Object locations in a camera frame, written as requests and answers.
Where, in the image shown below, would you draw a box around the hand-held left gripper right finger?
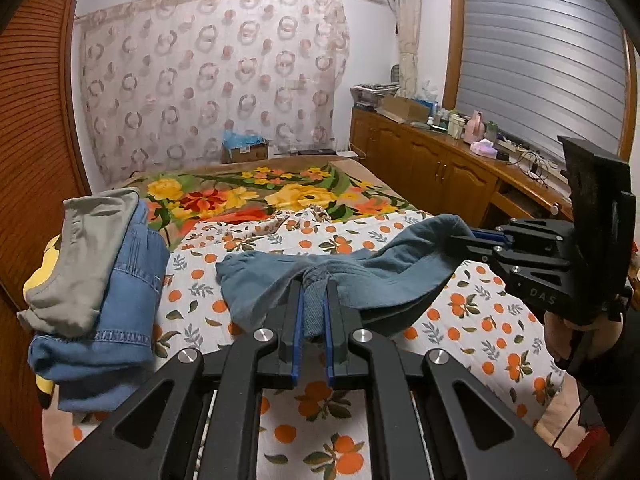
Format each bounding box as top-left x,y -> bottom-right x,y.
324,280 -> 576,480

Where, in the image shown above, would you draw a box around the cardboard box with blue bag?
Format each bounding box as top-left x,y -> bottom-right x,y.
221,130 -> 271,165

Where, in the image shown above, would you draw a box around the pink bottle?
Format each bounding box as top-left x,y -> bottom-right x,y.
463,112 -> 486,143

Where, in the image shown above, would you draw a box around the wooden louvered wardrobe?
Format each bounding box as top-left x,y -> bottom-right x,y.
0,0 -> 93,480

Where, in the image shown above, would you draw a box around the floral blanket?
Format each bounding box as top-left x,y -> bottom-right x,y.
112,157 -> 426,253

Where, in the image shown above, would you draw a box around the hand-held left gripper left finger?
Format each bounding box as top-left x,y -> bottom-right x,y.
52,280 -> 306,480

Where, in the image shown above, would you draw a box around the yellow plush toy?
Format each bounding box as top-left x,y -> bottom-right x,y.
22,234 -> 68,411

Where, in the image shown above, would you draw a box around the stack of newspapers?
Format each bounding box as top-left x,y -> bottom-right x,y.
350,81 -> 401,108

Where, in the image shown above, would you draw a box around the white power strip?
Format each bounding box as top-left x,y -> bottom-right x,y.
492,135 -> 561,171

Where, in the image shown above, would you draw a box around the folded blue denim jeans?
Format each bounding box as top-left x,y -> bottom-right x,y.
27,200 -> 172,413

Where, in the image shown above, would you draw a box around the teal shorts pants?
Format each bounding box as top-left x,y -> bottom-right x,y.
216,214 -> 476,343

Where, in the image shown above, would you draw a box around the orange fruit print bed sheet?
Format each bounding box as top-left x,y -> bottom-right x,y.
42,207 -> 583,480

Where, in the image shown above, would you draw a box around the beige tied curtain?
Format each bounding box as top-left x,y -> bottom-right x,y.
390,0 -> 426,98

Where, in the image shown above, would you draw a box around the person's right hand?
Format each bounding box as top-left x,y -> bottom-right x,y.
544,309 -> 627,362

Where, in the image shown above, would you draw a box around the open cardboard box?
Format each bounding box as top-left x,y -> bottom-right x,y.
377,95 -> 431,123

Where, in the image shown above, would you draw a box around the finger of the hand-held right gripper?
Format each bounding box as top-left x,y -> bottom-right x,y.
445,236 -> 571,281
472,219 -> 573,248

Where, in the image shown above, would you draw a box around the folded grey pants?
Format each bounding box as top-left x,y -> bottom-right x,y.
17,187 -> 142,336

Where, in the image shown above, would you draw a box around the wooden sideboard cabinet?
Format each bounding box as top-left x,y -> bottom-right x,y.
350,105 -> 576,228

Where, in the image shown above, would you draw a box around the grey window blind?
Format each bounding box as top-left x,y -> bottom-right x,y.
456,0 -> 631,161

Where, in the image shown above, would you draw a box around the circle patterned wall curtain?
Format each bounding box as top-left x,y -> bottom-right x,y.
75,0 -> 351,186

